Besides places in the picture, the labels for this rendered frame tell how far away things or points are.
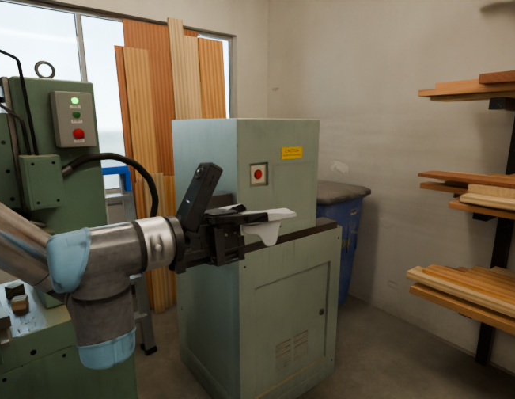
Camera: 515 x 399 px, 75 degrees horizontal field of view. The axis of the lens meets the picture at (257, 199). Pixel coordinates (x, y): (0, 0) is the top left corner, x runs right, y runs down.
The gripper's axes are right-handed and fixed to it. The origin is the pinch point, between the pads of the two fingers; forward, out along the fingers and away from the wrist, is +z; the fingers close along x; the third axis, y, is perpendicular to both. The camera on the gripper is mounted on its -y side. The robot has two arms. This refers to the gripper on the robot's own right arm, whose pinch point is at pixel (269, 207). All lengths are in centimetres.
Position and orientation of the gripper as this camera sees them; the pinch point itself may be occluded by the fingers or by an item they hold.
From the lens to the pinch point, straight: 62.3
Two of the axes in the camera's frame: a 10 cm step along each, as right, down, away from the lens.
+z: 8.0, -1.3, 5.9
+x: 5.9, 0.4, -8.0
